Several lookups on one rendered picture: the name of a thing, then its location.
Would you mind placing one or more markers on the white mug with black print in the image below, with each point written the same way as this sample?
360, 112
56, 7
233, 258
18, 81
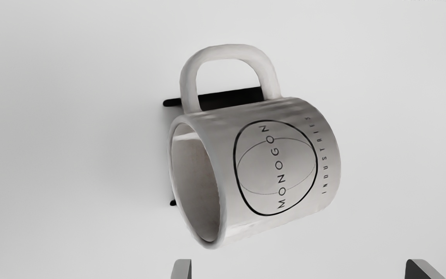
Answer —
269, 162

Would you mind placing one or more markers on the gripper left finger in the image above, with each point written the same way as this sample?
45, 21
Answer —
181, 270

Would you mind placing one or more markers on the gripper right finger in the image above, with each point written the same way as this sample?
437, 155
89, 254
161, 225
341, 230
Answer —
423, 271

